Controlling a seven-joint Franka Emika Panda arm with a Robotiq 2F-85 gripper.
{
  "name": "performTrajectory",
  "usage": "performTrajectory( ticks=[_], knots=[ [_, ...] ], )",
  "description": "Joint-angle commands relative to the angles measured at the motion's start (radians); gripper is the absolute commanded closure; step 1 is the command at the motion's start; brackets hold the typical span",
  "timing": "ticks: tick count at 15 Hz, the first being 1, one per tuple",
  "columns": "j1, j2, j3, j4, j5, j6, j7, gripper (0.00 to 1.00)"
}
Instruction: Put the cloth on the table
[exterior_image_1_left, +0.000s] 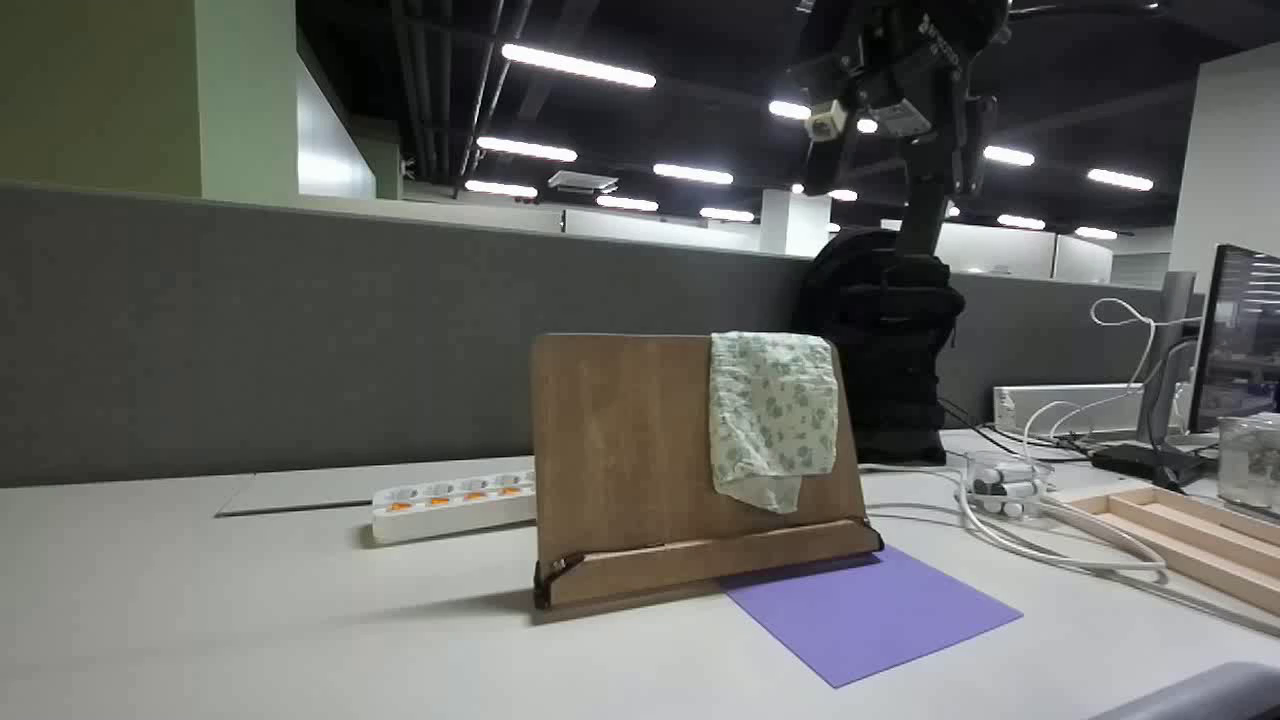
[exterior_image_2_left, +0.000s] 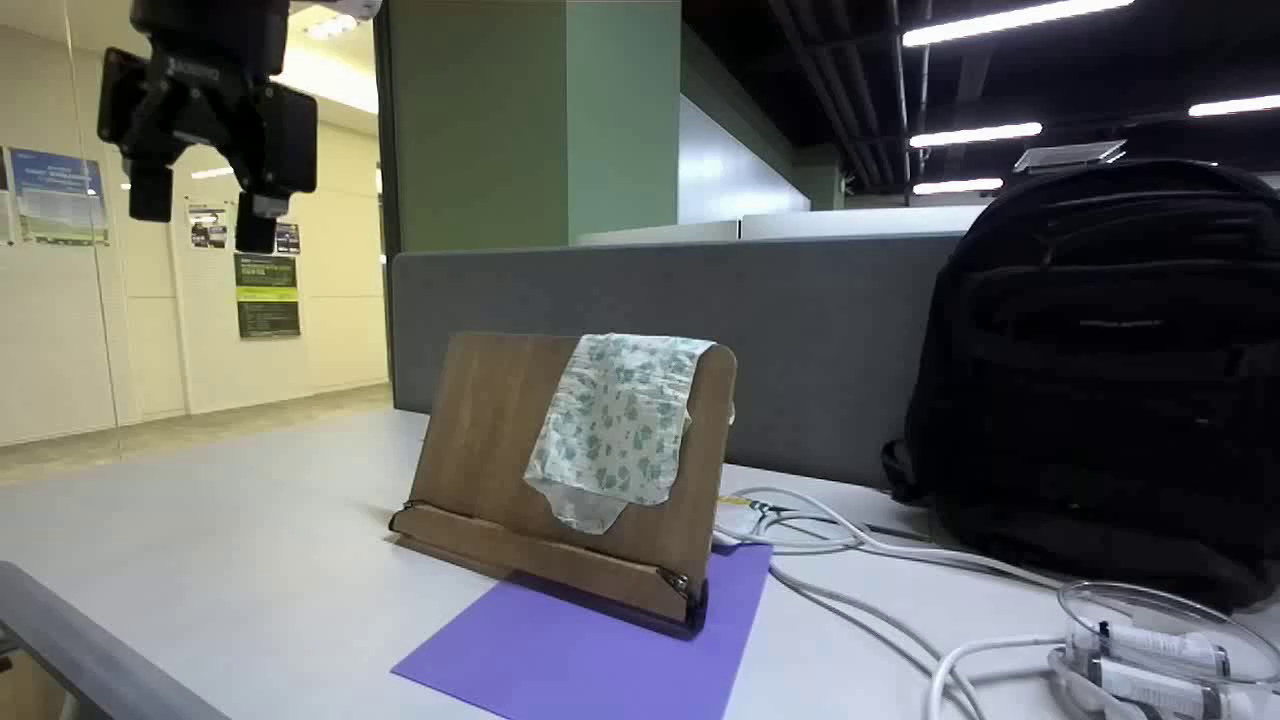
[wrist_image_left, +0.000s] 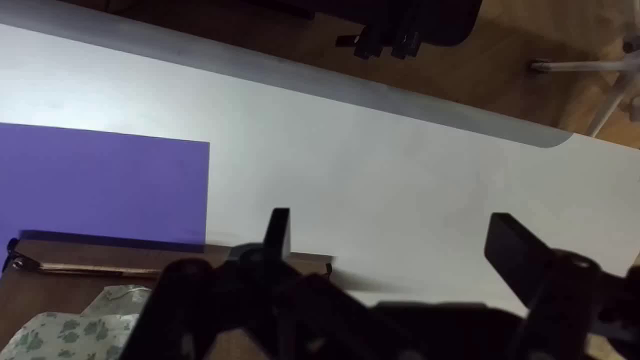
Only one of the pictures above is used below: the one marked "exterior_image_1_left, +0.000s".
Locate black cable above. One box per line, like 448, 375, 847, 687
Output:
938, 396, 1101, 459

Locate wooden tray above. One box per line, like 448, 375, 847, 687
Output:
1064, 484, 1280, 617

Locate thick white cable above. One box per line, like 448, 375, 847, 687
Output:
858, 464, 1169, 583

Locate black flat device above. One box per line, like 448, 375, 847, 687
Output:
1089, 442, 1208, 487

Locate grey monitor stand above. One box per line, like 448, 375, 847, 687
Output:
1136, 270, 1199, 447

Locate white power strip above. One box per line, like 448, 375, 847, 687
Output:
370, 469, 539, 547

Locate clear glass jar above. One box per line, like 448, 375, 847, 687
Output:
1216, 412, 1280, 518

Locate clear cup of markers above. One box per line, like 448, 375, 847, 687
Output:
961, 450, 1055, 522

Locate purple paper sheet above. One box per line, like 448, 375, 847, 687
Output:
719, 545, 1025, 690

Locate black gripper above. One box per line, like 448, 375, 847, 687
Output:
788, 0, 1013, 259

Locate wooden book stand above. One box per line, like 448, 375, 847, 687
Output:
530, 332, 886, 612

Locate grey desk partition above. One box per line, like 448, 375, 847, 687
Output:
0, 180, 1207, 490

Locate thin white cable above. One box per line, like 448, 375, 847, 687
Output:
1020, 297, 1203, 463

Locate white flat box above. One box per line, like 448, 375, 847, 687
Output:
992, 382, 1193, 439

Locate computer monitor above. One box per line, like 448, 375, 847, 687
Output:
1187, 242, 1280, 435

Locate white green patterned cloth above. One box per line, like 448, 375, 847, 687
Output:
708, 331, 840, 515

